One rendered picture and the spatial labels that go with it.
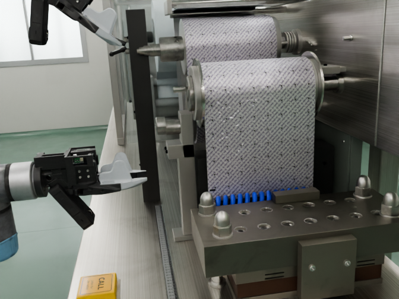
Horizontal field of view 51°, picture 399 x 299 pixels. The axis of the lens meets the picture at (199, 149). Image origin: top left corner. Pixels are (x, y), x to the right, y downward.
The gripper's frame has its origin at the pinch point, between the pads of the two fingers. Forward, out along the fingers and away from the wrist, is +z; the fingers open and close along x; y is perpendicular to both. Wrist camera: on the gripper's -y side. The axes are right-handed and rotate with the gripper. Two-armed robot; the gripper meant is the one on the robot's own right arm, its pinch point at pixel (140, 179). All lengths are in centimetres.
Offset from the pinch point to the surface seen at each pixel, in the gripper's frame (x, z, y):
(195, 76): 1.9, 12.8, 19.9
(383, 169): 13, 63, -9
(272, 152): -0.3, 28.1, 3.2
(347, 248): -22.0, 34.2, -8.7
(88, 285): -10.2, -11.6, -16.6
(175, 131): 8.0, 8.6, 7.6
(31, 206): 266, -96, -109
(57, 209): 253, -72, -109
